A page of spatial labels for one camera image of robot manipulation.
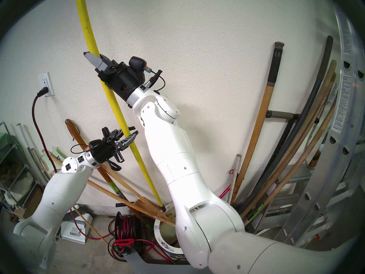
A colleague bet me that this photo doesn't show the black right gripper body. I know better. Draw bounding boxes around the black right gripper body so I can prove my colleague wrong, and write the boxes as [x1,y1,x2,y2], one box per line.
[98,62,146,102]

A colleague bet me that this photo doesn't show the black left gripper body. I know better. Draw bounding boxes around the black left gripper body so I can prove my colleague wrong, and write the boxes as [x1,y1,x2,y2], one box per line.
[97,141,125,171]

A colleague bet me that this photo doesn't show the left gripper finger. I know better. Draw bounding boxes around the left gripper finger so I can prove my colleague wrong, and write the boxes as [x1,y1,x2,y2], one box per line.
[102,126,136,142]
[114,131,139,152]

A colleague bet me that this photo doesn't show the yellow broom black bristles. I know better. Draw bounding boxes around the yellow broom black bristles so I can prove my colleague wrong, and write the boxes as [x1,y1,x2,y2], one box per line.
[75,0,166,212]

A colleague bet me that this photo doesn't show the white floral porcelain pot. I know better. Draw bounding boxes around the white floral porcelain pot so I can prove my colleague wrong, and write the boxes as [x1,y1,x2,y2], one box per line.
[153,202,190,260]

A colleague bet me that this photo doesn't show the long light wooden stick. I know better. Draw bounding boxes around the long light wooden stick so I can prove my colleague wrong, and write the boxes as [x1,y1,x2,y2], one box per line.
[43,149,176,227]

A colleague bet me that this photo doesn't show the pale green plastic tool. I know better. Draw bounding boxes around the pale green plastic tool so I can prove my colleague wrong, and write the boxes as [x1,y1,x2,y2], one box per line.
[52,146,69,166]

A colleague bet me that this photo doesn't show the thin metal rods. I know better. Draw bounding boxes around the thin metal rods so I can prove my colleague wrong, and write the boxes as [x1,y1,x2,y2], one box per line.
[28,147,59,188]

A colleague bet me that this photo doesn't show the thin wooden dowel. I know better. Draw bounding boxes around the thin wooden dowel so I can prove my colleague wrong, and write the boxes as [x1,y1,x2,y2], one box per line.
[71,206,110,245]

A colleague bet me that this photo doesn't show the white plastic pipe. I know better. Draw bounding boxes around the white plastic pipe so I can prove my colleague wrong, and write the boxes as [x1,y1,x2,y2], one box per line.
[17,123,50,182]

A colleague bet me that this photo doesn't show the white dustpan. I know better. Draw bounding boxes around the white dustpan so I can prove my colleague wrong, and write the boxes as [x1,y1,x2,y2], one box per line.
[61,211,94,245]

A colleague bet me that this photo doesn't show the pink metal stick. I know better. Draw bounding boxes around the pink metal stick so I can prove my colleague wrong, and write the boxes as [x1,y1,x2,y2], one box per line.
[218,169,235,199]

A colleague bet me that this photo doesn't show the grey wooden slat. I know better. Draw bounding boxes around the grey wooden slat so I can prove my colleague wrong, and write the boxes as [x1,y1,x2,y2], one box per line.
[228,154,242,205]

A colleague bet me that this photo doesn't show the black shaft tool olive grip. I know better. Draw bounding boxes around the black shaft tool olive grip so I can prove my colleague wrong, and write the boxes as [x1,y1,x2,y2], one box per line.
[257,110,301,188]

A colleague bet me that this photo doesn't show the grey metal step ladder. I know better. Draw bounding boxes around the grey metal step ladder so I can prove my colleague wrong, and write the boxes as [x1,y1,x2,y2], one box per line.
[251,159,354,237]

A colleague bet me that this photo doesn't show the aluminium extension ladder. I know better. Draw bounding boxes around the aluminium extension ladder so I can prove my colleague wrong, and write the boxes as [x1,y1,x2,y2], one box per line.
[272,2,365,249]

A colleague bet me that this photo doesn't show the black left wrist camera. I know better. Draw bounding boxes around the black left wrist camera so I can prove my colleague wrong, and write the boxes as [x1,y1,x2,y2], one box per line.
[88,139,106,157]

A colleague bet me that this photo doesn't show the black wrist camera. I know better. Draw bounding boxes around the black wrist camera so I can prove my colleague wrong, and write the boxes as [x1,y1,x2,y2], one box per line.
[88,139,106,157]
[129,56,151,81]

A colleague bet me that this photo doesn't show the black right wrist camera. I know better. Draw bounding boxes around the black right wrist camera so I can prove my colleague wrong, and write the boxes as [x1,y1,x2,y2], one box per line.
[129,56,151,81]

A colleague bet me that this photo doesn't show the black camera cable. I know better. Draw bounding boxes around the black camera cable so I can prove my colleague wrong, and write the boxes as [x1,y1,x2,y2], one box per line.
[144,69,166,92]

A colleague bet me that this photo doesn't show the dark brown wooden handle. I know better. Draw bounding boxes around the dark brown wooden handle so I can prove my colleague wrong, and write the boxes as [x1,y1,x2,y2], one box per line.
[65,119,131,204]

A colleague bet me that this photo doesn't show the white wall outlet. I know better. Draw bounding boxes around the white wall outlet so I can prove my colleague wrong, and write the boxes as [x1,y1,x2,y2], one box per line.
[38,72,55,97]

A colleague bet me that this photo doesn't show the red black power cord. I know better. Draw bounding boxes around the red black power cord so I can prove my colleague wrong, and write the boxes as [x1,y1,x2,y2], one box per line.
[32,87,59,174]

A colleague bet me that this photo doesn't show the black cable reel red cord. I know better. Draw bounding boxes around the black cable reel red cord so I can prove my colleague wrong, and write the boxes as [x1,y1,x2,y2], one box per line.
[108,211,149,261]

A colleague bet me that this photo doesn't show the wire shelf rack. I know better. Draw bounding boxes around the wire shelf rack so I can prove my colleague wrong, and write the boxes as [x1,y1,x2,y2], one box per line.
[0,122,39,222]

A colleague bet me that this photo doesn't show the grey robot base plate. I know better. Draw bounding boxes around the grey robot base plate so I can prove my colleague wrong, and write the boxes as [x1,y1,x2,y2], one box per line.
[125,253,188,274]

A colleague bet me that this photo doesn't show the wooden handle black grip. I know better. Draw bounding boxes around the wooden handle black grip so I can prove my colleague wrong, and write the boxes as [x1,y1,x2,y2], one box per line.
[230,42,285,205]

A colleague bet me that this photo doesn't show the wooden handle green black label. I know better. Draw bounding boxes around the wooden handle green black label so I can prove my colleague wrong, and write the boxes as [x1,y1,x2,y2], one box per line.
[244,96,338,226]

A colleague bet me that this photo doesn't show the dark grey curved handle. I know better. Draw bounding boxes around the dark grey curved handle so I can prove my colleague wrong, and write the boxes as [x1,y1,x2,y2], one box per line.
[241,35,334,212]

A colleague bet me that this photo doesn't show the plain wooden tool handle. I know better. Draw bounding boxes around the plain wooden tool handle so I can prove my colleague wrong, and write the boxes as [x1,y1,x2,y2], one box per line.
[242,60,337,218]
[245,73,337,219]

